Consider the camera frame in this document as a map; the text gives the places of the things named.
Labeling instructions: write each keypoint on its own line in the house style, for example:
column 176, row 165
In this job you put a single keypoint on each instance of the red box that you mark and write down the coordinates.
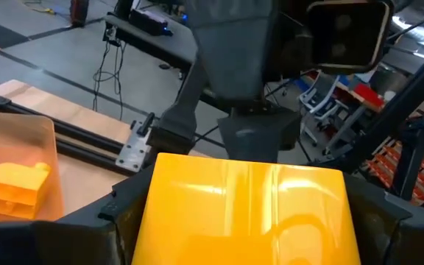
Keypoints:
column 368, row 94

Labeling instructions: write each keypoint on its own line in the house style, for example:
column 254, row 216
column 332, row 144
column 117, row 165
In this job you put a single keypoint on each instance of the black device with blue light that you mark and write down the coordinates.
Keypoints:
column 149, row 22

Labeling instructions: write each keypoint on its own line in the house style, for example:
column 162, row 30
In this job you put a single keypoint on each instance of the yellow block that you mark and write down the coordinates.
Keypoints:
column 245, row 213
column 15, row 189

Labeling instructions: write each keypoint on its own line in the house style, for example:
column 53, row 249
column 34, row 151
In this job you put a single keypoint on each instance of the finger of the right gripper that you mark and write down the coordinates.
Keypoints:
column 177, row 129
column 256, row 136

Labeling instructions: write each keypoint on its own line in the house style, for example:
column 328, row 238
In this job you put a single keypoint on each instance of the silver mounting plate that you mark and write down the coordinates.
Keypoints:
column 134, row 152

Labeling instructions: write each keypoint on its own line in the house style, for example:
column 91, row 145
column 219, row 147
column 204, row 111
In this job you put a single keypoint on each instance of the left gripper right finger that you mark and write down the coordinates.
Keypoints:
column 403, row 239

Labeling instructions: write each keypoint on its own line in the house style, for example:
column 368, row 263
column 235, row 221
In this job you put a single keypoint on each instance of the orange plastic bin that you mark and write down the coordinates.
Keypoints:
column 20, row 140

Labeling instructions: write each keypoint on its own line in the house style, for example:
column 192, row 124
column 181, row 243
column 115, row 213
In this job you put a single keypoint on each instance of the white office chair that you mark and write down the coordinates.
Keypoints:
column 320, row 99

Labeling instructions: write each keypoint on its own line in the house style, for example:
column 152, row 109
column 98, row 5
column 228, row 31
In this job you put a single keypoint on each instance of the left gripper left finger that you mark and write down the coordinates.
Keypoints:
column 50, row 243

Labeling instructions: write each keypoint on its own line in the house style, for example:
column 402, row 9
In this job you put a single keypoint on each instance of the black background desk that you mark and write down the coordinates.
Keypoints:
column 160, row 48

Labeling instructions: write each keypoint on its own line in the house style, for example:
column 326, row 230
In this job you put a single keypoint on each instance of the orange-red stacked crates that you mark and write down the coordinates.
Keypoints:
column 385, row 165

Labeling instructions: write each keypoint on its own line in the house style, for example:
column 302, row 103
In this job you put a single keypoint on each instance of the black aluminium table frame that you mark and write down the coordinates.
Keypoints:
column 87, row 138

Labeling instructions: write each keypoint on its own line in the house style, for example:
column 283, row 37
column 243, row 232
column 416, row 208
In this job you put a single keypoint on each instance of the red and black stand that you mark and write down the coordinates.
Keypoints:
column 79, row 11

